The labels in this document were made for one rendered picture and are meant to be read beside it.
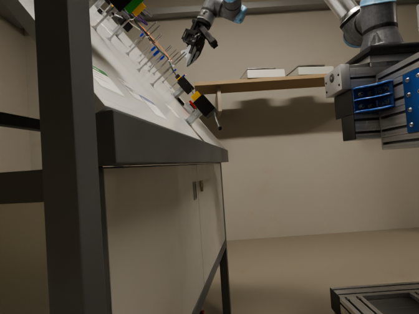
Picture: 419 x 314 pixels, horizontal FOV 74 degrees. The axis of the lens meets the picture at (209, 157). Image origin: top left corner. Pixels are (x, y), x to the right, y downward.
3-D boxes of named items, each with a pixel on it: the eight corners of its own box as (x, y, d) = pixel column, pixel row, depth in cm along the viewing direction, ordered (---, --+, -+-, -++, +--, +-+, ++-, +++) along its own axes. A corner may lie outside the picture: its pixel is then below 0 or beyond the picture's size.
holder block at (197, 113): (204, 142, 87) (227, 121, 86) (179, 114, 89) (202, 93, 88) (207, 144, 92) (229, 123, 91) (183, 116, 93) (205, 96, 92)
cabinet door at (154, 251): (204, 286, 90) (196, 164, 91) (122, 472, 36) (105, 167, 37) (198, 286, 90) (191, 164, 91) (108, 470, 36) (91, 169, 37)
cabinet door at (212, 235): (226, 239, 144) (221, 162, 145) (206, 285, 90) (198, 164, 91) (221, 239, 144) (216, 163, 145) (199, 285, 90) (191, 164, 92)
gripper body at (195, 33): (186, 48, 132) (197, 25, 132) (201, 53, 129) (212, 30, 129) (179, 39, 124) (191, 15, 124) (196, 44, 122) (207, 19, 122)
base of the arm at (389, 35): (388, 61, 113) (386, 37, 114) (416, 45, 98) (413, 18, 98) (351, 63, 113) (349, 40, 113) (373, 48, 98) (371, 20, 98)
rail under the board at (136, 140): (228, 162, 148) (227, 149, 149) (116, 164, 32) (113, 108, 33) (218, 162, 149) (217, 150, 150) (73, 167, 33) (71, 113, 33)
